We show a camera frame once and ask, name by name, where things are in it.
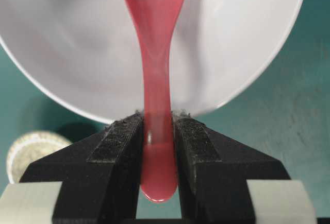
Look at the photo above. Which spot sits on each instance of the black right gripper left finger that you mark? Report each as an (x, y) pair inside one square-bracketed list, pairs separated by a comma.
[(100, 174)]

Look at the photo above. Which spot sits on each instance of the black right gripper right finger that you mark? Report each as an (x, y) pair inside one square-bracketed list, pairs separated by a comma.
[(212, 172)]

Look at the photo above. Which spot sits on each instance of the pink plastic spoon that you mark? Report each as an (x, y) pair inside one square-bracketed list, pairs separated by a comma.
[(154, 21)]

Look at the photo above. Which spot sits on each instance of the white round bowl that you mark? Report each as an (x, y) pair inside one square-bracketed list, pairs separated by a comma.
[(85, 55)]

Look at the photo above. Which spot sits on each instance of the small crackle-glaze ceramic cup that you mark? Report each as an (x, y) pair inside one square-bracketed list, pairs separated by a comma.
[(29, 148)]

